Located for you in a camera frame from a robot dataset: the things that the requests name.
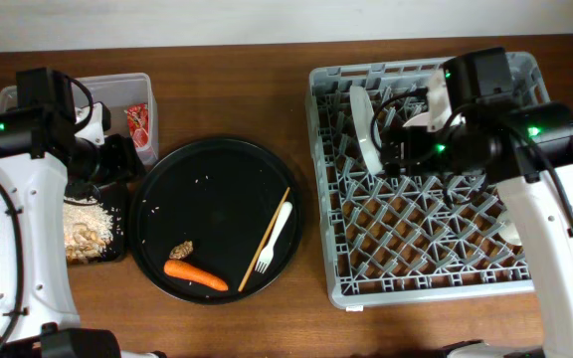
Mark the red snack wrapper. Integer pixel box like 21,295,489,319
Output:
124,103,149,148

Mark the grey plate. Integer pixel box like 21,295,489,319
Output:
349,86,383,175

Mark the cream white cup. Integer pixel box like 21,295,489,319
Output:
497,211,522,246

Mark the white plastic fork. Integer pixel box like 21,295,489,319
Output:
255,202,292,273

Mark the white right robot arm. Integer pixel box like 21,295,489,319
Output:
369,47,573,357

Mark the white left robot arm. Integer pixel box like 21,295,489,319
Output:
0,68,145,357

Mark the grey dishwasher rack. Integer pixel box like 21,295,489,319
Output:
305,58,533,310

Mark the black rectangular tray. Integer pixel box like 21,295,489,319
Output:
63,184,129,266

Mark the clear plastic bin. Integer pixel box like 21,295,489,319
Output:
0,68,157,177

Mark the brown walnut shell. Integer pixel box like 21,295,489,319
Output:
169,241,193,261

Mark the wooden chopstick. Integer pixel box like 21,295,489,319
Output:
238,187,290,292

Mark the orange carrot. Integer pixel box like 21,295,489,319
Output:
163,260,229,291

